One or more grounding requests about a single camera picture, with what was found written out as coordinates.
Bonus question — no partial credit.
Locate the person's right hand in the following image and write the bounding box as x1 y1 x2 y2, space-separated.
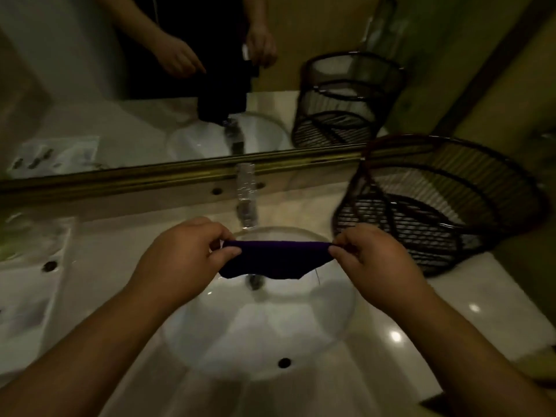
328 224 429 317

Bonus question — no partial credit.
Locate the person's left hand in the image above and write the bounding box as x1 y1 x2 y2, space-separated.
130 217 242 307

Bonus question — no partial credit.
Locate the dark purple cloth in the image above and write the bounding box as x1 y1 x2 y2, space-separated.
218 240 335 281

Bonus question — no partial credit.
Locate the person's right forearm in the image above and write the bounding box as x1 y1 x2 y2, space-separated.
390 291 556 417

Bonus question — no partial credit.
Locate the person's left forearm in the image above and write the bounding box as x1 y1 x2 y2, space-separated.
0 278 175 417

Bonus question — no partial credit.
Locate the chrome faucet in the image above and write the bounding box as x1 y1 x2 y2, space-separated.
235 162 262 231

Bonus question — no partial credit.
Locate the white sink basin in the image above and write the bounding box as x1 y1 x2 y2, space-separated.
158 226 362 383

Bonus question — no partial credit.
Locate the black wire mesh basket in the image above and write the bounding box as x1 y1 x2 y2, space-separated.
332 134 550 278

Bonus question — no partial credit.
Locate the wall mirror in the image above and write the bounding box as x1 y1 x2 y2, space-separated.
0 0 439 180

